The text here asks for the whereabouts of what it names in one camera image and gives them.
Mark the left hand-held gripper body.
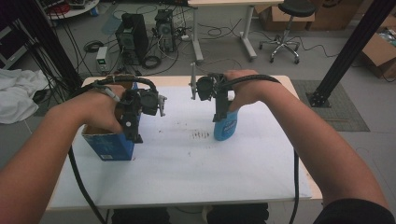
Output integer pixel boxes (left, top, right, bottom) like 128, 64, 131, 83
119, 88, 168, 125

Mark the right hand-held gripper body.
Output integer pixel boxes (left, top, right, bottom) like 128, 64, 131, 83
189, 62, 233, 110

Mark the blue bottle with white cap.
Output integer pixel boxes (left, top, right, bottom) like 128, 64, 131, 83
213, 106, 241, 142

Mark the blue cardboard box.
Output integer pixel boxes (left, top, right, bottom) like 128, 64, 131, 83
81, 81, 139, 161

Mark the person's right hand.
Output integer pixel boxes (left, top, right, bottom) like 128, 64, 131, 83
223, 68, 274, 113

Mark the person's left hand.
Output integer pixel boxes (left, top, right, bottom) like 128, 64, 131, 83
74, 83, 127, 134

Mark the light wooden table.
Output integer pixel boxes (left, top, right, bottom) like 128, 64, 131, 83
46, 74, 323, 213

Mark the white power supply unit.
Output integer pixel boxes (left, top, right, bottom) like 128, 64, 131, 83
95, 46, 109, 75

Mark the large black computer tower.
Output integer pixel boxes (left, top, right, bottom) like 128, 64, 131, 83
115, 12, 149, 66

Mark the white table mat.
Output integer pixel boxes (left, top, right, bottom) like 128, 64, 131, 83
49, 85, 312, 209

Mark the small black computer tower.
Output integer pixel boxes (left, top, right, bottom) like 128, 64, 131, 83
154, 8, 177, 53

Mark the person's left leg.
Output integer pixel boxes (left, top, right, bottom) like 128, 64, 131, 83
111, 207, 171, 224

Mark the person's leg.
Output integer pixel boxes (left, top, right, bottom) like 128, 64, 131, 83
111, 207, 171, 224
206, 203, 269, 224

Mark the white-legged desk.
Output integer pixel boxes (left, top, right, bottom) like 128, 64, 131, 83
187, 0, 285, 63

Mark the person's right leg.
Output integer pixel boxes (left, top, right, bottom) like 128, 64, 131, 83
206, 203, 269, 224

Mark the round white table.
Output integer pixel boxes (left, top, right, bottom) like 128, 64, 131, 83
36, 0, 101, 21

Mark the white cloth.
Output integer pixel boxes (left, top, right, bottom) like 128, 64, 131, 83
0, 68, 50, 125

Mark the grey floor mat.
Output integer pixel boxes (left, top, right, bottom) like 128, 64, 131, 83
290, 78, 371, 133

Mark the black swivel stool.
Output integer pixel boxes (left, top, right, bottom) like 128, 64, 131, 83
259, 0, 318, 65

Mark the grey metal rack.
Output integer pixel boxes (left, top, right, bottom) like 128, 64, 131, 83
0, 18, 35, 70

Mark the tall brown cardboard box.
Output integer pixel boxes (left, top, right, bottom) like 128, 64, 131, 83
306, 0, 375, 32

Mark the person's black sleeve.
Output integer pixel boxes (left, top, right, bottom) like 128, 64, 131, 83
312, 198, 396, 224

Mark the open brown cardboard box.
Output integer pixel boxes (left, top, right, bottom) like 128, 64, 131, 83
361, 15, 396, 79

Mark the left hand-held gripper black cable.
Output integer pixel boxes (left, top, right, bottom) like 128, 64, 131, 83
67, 75, 158, 224

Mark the hand-held gripper black cable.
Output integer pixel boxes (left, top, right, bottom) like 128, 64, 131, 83
222, 74, 301, 224
67, 75, 158, 224

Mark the coiled black cable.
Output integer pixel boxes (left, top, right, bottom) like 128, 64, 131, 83
141, 55, 163, 70
83, 40, 105, 53

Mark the right hand-held gripper black cable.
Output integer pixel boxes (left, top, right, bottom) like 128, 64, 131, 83
222, 74, 301, 224

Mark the black post with cables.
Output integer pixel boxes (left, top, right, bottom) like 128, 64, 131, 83
0, 0, 83, 94

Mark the black metal post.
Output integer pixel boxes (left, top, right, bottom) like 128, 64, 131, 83
306, 0, 396, 108

